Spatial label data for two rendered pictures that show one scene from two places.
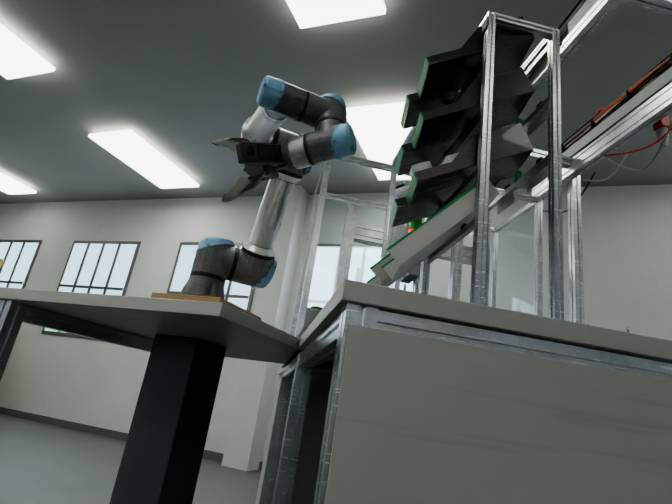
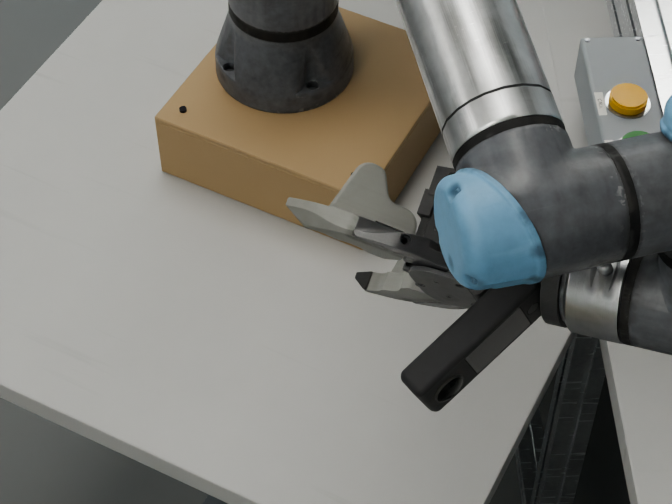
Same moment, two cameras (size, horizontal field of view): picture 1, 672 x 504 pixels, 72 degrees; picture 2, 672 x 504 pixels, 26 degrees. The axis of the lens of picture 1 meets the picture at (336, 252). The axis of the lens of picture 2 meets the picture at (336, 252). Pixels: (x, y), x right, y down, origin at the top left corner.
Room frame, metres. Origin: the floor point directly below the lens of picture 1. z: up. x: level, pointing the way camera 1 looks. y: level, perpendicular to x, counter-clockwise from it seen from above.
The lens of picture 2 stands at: (0.33, 0.26, 2.05)
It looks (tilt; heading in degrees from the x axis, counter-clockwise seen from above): 51 degrees down; 5
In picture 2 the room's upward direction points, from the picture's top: straight up
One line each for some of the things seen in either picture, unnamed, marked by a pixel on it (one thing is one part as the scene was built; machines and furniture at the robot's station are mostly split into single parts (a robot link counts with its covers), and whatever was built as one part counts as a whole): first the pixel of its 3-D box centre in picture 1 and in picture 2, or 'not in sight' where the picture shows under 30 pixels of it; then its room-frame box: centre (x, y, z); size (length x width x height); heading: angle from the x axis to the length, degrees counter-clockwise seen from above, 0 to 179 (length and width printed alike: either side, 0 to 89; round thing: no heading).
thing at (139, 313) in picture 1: (206, 337); (325, 142); (1.48, 0.36, 0.84); 0.90 x 0.70 x 0.03; 157
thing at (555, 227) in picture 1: (485, 193); not in sight; (1.05, -0.35, 1.26); 0.36 x 0.21 x 0.80; 7
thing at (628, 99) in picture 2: not in sight; (627, 101); (1.45, 0.04, 0.96); 0.04 x 0.04 x 0.02
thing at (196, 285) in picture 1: (204, 290); (284, 30); (1.50, 0.41, 0.99); 0.15 x 0.15 x 0.10
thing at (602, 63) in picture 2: (312, 324); (623, 122); (1.45, 0.04, 0.93); 0.21 x 0.07 x 0.06; 7
